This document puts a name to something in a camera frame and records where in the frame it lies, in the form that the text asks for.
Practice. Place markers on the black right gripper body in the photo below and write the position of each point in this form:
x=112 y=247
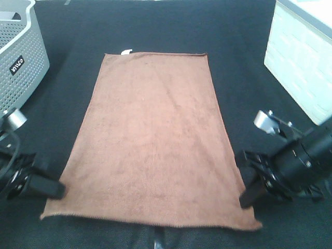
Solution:
x=277 y=190

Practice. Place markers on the black fabric table cover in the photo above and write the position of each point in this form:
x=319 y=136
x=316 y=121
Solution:
x=234 y=34

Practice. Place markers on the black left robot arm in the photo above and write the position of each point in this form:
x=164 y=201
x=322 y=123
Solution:
x=10 y=150

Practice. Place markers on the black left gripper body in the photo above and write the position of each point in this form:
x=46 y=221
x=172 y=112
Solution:
x=15 y=175

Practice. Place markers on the brown towel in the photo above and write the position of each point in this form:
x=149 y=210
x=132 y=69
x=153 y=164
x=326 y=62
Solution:
x=153 y=149

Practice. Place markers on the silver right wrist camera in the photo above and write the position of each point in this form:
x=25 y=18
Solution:
x=269 y=123

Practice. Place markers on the pale green plastic basket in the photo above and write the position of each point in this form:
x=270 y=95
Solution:
x=298 y=54

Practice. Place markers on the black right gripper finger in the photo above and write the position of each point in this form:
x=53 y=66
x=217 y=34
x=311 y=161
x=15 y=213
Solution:
x=247 y=159
x=253 y=193

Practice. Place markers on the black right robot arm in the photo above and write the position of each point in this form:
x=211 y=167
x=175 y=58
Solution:
x=292 y=172

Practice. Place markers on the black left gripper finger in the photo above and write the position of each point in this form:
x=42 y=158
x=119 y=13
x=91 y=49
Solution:
x=40 y=186
x=43 y=167

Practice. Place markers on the grey perforated plastic basket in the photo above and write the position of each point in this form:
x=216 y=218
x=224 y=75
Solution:
x=24 y=60

